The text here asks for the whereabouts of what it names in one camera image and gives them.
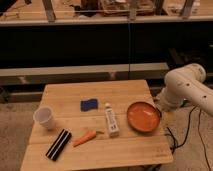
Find orange carrot-shaped pepper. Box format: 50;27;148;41
73;130;102;147

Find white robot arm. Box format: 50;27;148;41
157;63;213;117

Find blue cloth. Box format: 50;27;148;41
80;99;98;112

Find wooden table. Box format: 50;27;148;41
21;80;173;171

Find orange round plate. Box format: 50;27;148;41
127;102;160;133

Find white plastic cup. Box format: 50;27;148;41
33;106;55;130

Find black white striped block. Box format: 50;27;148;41
46;129;72;161

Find black cables on floor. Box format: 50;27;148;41
164;105;213;171

